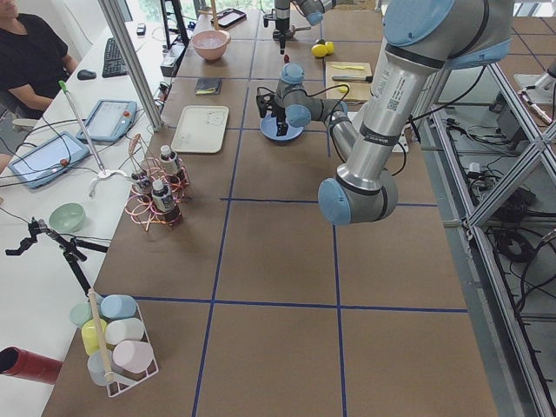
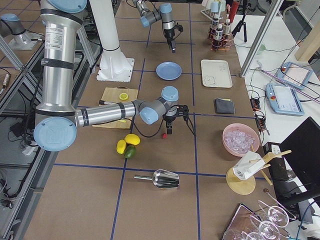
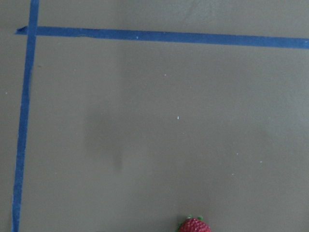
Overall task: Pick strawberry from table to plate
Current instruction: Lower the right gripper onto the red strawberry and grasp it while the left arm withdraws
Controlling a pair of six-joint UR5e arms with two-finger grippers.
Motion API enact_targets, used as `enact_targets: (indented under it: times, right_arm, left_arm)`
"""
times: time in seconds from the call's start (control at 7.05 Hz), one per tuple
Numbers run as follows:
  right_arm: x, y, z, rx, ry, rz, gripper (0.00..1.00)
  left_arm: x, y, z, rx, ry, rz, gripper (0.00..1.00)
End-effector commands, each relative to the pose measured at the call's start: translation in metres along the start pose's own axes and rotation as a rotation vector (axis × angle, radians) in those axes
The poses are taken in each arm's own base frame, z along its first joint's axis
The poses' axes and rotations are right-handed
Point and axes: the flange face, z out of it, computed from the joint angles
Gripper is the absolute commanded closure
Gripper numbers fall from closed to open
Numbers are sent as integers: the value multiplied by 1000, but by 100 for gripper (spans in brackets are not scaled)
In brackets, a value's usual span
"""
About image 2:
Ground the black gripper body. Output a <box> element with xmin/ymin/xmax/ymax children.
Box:
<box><xmin>164</xmin><ymin>28</ymin><xmax>176</xmax><ymax>48</ymax></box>
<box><xmin>164</xmin><ymin>108</ymin><xmax>178</xmax><ymax>128</ymax></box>

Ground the blue plate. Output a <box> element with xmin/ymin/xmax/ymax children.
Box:
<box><xmin>155</xmin><ymin>61</ymin><xmax>182</xmax><ymax>81</ymax></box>

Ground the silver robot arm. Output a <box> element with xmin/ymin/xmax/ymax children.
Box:
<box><xmin>33</xmin><ymin>0</ymin><xmax>179</xmax><ymax>152</ymax></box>
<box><xmin>132</xmin><ymin>0</ymin><xmax>183</xmax><ymax>54</ymax></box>

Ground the round yellow lemon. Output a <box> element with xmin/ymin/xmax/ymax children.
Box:
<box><xmin>124</xmin><ymin>133</ymin><xmax>141</xmax><ymax>146</ymax></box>

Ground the green lime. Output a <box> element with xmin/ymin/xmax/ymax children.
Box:
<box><xmin>123</xmin><ymin>145</ymin><xmax>136</xmax><ymax>159</ymax></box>

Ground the dark drink bottle left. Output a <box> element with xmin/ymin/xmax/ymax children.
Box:
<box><xmin>210</xmin><ymin>16</ymin><xmax>220</xmax><ymax>39</ymax></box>

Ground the dark drink bottle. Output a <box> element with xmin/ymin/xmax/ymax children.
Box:
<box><xmin>214</xmin><ymin>24</ymin><xmax>223</xmax><ymax>41</ymax></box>
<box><xmin>223</xmin><ymin>18</ymin><xmax>231</xmax><ymax>35</ymax></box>
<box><xmin>210</xmin><ymin>16</ymin><xmax>220</xmax><ymax>39</ymax></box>

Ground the cream bear tray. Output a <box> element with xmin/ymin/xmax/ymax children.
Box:
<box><xmin>200</xmin><ymin>59</ymin><xmax>233</xmax><ymax>88</ymax></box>

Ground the dark drink bottle front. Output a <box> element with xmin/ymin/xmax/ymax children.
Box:
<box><xmin>214</xmin><ymin>24</ymin><xmax>223</xmax><ymax>41</ymax></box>

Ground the metal ice scoop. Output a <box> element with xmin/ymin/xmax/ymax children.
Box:
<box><xmin>134</xmin><ymin>169</ymin><xmax>180</xmax><ymax>189</ymax></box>

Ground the oval yellow lemon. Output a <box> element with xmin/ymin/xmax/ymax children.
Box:
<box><xmin>116</xmin><ymin>139</ymin><xmax>127</xmax><ymax>155</ymax></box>

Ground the half lemon slice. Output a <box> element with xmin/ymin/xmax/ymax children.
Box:
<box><xmin>119</xmin><ymin>92</ymin><xmax>129</xmax><ymax>101</ymax></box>

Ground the dark drink bottle right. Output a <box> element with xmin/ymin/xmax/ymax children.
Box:
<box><xmin>223</xmin><ymin>18</ymin><xmax>231</xmax><ymax>35</ymax></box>

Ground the pink bowl of ice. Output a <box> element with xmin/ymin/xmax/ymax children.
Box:
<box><xmin>222</xmin><ymin>123</ymin><xmax>260</xmax><ymax>157</ymax></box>

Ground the steel cylinder black cap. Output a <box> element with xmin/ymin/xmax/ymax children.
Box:
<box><xmin>98</xmin><ymin>100</ymin><xmax>111</xmax><ymax>105</ymax></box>

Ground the wooden cup stand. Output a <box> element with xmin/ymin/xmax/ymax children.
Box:
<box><xmin>226</xmin><ymin>150</ymin><xmax>292</xmax><ymax>195</ymax></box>

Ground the white cup on stand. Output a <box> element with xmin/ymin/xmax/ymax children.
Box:
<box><xmin>233</xmin><ymin>151</ymin><xmax>265</xmax><ymax>181</ymax></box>

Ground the blue teach pendant near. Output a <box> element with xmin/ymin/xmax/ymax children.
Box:
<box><xmin>265</xmin><ymin>83</ymin><xmax>305</xmax><ymax>116</ymax></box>

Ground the blue teach pendant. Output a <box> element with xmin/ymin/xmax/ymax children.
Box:
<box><xmin>265</xmin><ymin>83</ymin><xmax>305</xmax><ymax>116</ymax></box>
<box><xmin>276</xmin><ymin>61</ymin><xmax>313</xmax><ymax>90</ymax></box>

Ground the blue teach pendant far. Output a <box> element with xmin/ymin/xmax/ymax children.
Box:
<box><xmin>276</xmin><ymin>61</ymin><xmax>313</xmax><ymax>90</ymax></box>

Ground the black monitor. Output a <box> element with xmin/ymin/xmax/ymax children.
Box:
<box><xmin>270</xmin><ymin>117</ymin><xmax>320</xmax><ymax>207</ymax></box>

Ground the wine glass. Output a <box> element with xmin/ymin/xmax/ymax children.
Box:
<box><xmin>257</xmin><ymin>200</ymin><xmax>289</xmax><ymax>228</ymax></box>

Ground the copper wire bottle rack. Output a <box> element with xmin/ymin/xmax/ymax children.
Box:
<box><xmin>207</xmin><ymin>24</ymin><xmax>233</xmax><ymax>51</ymax></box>

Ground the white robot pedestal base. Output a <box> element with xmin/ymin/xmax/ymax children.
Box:
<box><xmin>89</xmin><ymin>0</ymin><xmax>135</xmax><ymax>83</ymax></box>

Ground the black camera tripod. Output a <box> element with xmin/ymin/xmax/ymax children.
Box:
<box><xmin>231</xmin><ymin>0</ymin><xmax>248</xmax><ymax>43</ymax></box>

